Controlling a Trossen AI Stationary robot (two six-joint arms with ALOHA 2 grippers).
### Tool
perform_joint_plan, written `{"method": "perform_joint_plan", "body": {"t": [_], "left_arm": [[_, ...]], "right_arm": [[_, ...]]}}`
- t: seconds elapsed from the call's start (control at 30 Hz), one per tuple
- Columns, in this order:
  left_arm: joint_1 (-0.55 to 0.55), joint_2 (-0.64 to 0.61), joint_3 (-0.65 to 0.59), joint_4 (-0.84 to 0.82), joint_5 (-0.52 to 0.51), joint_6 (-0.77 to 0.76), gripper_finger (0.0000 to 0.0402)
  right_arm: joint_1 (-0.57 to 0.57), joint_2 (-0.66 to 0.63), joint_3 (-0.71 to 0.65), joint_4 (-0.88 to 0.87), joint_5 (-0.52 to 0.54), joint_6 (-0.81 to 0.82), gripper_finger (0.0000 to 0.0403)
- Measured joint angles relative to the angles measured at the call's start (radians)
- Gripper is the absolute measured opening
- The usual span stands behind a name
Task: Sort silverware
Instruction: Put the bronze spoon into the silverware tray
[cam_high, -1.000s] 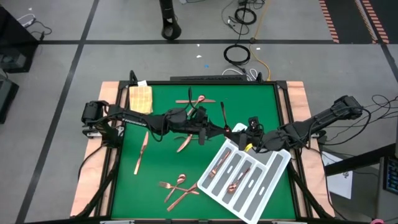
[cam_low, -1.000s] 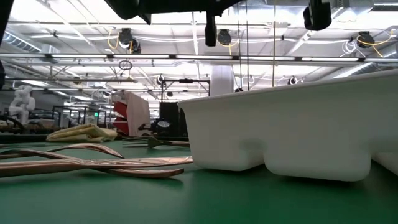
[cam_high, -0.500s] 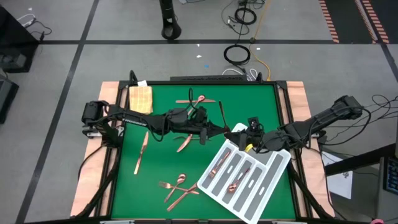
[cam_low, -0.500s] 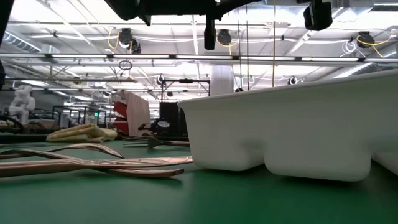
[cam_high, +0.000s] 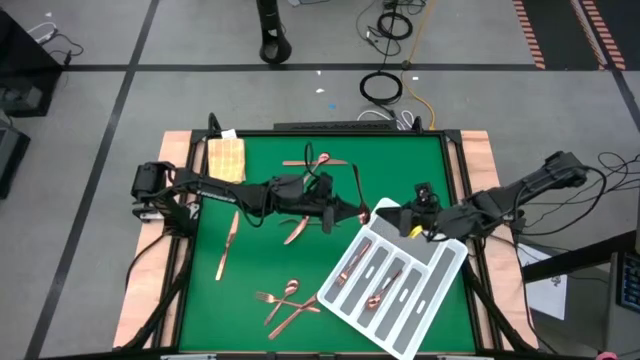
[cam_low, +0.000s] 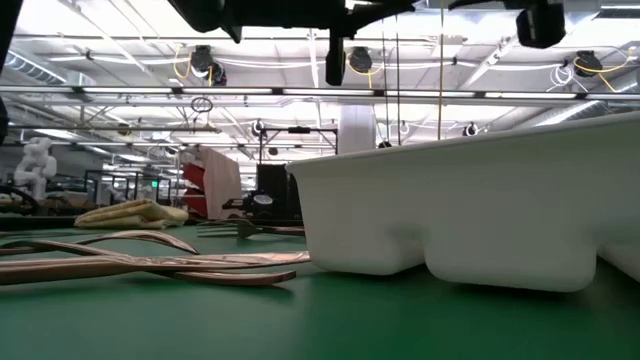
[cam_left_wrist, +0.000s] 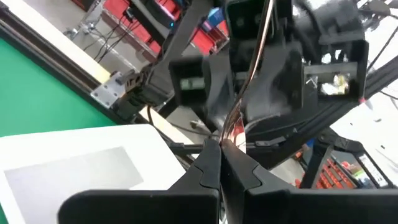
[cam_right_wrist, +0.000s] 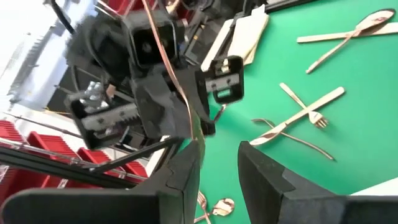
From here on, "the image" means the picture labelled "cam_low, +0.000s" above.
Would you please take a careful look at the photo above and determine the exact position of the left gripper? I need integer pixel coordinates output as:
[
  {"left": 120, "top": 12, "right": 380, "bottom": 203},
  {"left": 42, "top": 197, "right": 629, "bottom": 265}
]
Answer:
[{"left": 239, "top": 0, "right": 417, "bottom": 88}]

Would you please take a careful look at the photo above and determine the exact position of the rose gold fork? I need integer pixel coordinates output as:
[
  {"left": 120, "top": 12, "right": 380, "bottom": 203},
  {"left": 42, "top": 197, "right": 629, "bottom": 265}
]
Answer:
[
  {"left": 196, "top": 218, "right": 306, "bottom": 240},
  {"left": 0, "top": 250, "right": 312, "bottom": 287}
]

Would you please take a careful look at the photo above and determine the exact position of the rose gold knife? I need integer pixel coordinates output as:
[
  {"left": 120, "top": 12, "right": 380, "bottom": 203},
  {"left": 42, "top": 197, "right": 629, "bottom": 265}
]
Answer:
[{"left": 0, "top": 238, "right": 199, "bottom": 257}]

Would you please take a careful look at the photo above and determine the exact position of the white column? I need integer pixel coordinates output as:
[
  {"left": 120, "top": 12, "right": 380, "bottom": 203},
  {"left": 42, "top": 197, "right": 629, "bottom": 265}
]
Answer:
[{"left": 338, "top": 104, "right": 377, "bottom": 154}]

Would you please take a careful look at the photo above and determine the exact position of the black cabinet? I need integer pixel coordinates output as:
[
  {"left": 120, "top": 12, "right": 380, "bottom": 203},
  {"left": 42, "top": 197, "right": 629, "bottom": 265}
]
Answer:
[{"left": 255, "top": 163, "right": 301, "bottom": 221}]

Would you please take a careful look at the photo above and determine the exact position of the pale pink board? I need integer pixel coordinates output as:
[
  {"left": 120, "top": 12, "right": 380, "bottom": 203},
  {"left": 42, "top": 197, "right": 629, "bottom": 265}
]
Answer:
[{"left": 199, "top": 147, "right": 244, "bottom": 220}]

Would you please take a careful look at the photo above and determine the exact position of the black round-faced device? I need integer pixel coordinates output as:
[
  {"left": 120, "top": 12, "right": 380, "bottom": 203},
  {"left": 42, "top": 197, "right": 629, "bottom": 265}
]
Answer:
[{"left": 222, "top": 192, "right": 275, "bottom": 221}]

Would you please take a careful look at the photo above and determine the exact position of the red bin stack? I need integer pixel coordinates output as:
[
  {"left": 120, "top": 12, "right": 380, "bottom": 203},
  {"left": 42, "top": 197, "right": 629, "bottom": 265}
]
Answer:
[{"left": 180, "top": 162, "right": 206, "bottom": 217}]

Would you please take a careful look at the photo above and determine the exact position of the white cutlery tray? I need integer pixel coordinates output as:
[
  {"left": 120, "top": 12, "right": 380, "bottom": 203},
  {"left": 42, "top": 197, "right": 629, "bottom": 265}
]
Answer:
[{"left": 285, "top": 110, "right": 640, "bottom": 294}]

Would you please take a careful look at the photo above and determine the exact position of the yellow folded cloth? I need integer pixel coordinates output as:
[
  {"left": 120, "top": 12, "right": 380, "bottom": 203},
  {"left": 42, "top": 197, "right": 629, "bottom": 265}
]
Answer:
[{"left": 73, "top": 198, "right": 190, "bottom": 230}]

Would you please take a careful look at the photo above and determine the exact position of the green table mat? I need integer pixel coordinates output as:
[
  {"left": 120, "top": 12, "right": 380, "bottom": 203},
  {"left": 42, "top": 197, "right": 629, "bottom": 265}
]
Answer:
[{"left": 0, "top": 224, "right": 640, "bottom": 360}]

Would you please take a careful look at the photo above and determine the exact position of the black ceiling cable reel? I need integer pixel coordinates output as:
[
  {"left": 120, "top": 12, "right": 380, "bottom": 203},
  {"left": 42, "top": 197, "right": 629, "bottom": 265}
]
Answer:
[
  {"left": 348, "top": 46, "right": 374, "bottom": 75},
  {"left": 573, "top": 49, "right": 604, "bottom": 78},
  {"left": 189, "top": 44, "right": 229, "bottom": 87}
]

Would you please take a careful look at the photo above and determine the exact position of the thin black hanging cable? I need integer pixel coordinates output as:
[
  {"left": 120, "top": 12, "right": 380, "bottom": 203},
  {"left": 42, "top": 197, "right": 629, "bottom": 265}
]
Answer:
[
  {"left": 394, "top": 14, "right": 402, "bottom": 146},
  {"left": 379, "top": 14, "right": 389, "bottom": 147}
]

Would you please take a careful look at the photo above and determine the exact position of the black gantry frame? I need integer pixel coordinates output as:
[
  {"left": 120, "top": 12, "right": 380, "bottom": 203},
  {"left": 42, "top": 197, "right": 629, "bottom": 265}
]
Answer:
[{"left": 257, "top": 126, "right": 340, "bottom": 166}]

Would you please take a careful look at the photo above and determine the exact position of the hanging wire ring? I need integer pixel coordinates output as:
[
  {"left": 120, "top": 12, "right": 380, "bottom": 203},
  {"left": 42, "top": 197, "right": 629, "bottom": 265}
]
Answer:
[{"left": 189, "top": 96, "right": 215, "bottom": 115}]

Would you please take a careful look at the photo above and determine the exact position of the ceiling light rail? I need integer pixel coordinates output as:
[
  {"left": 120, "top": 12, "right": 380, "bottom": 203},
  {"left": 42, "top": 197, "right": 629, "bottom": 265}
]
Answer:
[{"left": 0, "top": 84, "right": 640, "bottom": 102}]

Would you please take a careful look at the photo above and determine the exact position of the silver air duct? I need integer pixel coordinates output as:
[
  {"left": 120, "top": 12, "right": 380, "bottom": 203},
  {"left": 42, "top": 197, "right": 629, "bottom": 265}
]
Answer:
[{"left": 0, "top": 49, "right": 69, "bottom": 86}]

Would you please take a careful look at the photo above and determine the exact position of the black aluminium table frame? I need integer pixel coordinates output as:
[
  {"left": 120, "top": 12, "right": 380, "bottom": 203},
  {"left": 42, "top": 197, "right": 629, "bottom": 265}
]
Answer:
[{"left": 0, "top": 213, "right": 306, "bottom": 232}]

